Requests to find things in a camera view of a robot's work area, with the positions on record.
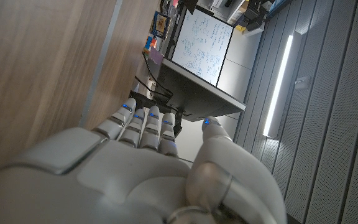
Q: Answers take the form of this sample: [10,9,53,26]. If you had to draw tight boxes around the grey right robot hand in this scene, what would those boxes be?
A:
[0,96,288,224]

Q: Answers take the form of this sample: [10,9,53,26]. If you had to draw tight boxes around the dark computer monitor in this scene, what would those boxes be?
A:
[158,57,247,123]

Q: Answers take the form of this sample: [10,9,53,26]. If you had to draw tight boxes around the lilac paper note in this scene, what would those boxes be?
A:
[147,46,165,66]

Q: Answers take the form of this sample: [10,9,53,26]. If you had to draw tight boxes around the colourful puzzle cube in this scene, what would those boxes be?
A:
[144,35,158,55]

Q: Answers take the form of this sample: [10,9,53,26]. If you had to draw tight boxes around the written whiteboard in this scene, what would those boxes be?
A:
[171,7,234,88]

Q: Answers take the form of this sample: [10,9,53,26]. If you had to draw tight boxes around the small printed box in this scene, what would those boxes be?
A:
[150,11,171,40]

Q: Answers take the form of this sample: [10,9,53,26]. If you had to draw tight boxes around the clear plastic storage bin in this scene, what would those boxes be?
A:
[159,0,180,18]

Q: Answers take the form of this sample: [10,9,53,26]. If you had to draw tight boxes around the long ceiling light strip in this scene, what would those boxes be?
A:
[262,34,294,139]

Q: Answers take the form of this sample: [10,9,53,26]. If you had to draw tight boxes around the small ceiling sensor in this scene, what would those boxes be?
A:
[294,76,310,91]

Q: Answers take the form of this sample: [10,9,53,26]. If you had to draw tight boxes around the white shelf cabinet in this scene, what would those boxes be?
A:
[209,0,291,37]

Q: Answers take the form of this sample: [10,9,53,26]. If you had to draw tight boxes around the black monitor cable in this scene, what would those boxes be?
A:
[134,52,174,96]

